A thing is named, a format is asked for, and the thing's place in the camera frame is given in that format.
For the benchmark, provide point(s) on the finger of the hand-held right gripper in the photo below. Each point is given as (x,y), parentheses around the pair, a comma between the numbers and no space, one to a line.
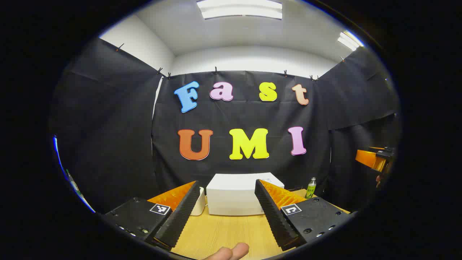
(368,159)

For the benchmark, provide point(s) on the ceiling light panel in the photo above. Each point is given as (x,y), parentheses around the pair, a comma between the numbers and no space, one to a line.
(349,40)
(240,9)

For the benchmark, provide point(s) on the black backdrop cloth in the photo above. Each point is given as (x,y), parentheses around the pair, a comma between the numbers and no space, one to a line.
(126,126)

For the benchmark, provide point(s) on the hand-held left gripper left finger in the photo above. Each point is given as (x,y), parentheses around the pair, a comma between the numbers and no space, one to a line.
(180,216)

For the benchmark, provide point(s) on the white toaster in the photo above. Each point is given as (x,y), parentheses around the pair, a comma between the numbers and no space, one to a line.
(199,207)

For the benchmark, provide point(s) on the white microwave oven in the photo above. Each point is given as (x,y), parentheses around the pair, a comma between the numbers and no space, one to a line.
(231,196)

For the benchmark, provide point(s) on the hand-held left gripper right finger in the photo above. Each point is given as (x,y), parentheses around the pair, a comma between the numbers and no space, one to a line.
(274,216)

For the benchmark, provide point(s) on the green drink bottle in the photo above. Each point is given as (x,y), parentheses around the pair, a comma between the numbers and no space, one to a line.
(310,190)

